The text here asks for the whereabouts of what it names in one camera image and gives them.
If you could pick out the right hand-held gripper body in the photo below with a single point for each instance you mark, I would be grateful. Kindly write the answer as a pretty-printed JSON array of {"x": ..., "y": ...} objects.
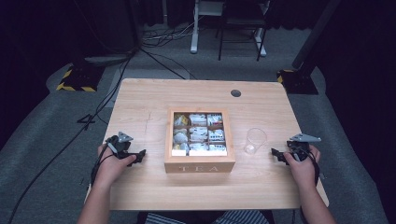
[{"x": 299, "y": 146}]

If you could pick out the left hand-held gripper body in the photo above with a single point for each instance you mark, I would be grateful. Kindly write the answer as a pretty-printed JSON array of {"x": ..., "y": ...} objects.
[{"x": 120, "y": 145}]

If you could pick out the wooden tea box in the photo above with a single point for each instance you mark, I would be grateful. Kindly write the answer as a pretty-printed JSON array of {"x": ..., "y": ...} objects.
[{"x": 199, "y": 165}]

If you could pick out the person's right hand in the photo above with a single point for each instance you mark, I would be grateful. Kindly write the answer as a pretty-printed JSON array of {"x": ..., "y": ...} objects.
[{"x": 301, "y": 171}]

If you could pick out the person's left hand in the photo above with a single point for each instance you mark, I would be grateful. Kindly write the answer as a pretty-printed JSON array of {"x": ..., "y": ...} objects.
[{"x": 110, "y": 168}]

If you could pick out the clear plastic cup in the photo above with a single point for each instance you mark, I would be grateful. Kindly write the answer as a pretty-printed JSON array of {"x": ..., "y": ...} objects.
[{"x": 255, "y": 141}]

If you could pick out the group of tea bags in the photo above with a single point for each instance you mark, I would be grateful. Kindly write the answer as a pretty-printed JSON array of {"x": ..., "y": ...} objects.
[{"x": 198, "y": 133}]

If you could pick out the black stand with striped base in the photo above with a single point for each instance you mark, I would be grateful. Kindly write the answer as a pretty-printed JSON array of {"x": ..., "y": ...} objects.
[
  {"x": 79, "y": 79},
  {"x": 300, "y": 82}
]

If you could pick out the person's striped clothing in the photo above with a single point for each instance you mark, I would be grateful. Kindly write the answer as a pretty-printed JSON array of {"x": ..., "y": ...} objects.
[{"x": 243, "y": 217}]

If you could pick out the black chair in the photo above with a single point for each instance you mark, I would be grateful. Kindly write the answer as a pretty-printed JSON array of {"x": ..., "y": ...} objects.
[{"x": 241, "y": 21}]

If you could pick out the white desk frame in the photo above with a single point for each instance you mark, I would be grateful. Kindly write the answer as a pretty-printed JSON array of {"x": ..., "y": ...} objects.
[{"x": 195, "y": 37}]

